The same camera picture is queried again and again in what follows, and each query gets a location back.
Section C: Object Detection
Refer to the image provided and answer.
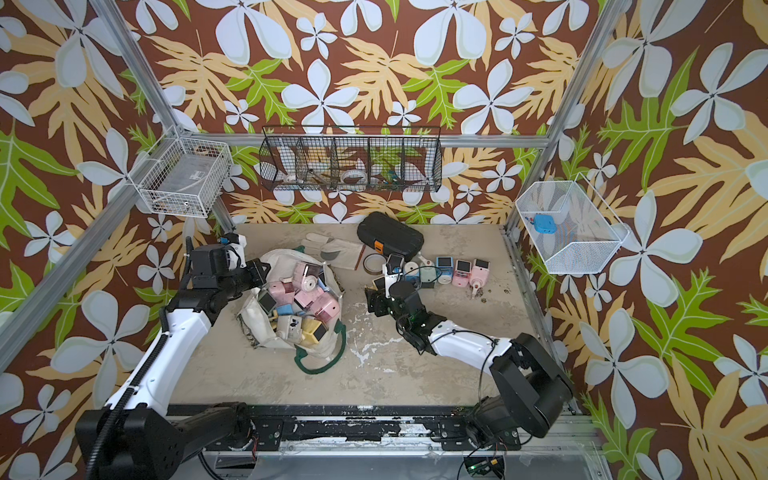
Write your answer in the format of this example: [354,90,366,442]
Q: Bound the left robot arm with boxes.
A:
[75,259,271,479]

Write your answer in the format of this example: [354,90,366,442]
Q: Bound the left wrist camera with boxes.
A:
[180,233,247,289]

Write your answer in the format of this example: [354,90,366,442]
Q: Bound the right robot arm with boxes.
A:
[365,280,574,449]

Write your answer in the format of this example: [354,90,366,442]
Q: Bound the blue object in basket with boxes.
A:
[533,214,557,234]

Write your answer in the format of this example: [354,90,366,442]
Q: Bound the white wire basket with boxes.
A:
[515,177,629,276]
[131,127,233,218]

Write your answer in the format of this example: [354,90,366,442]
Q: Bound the black wire basket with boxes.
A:
[256,125,444,193]

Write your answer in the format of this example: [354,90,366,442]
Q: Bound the brown tape roll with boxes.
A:
[362,253,387,276]

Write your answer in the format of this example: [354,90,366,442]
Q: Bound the green pencil sharpener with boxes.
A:
[419,257,440,289]

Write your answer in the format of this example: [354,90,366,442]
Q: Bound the cream tote bag green handles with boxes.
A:
[236,249,347,375]

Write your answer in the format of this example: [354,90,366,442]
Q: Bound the large pink pencil sharpener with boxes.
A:
[292,261,328,293]

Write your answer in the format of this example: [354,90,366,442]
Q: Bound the yellow pencil sharpener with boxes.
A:
[301,316,328,347]

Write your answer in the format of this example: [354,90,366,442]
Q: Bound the white tape roll in basket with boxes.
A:
[340,169,368,185]

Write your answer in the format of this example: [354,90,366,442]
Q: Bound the black hard case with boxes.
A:
[357,212,424,261]

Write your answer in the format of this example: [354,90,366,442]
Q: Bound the blue pencil sharpener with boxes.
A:
[435,256,455,285]
[404,261,420,281]

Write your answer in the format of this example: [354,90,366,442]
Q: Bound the white wire basket right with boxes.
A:
[515,177,629,276]

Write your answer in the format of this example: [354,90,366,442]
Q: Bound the white wire basket left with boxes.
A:
[131,127,233,218]

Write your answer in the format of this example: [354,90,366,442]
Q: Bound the cream work glove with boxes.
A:
[301,232,364,270]

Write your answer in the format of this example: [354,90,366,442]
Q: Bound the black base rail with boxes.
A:
[245,405,520,453]

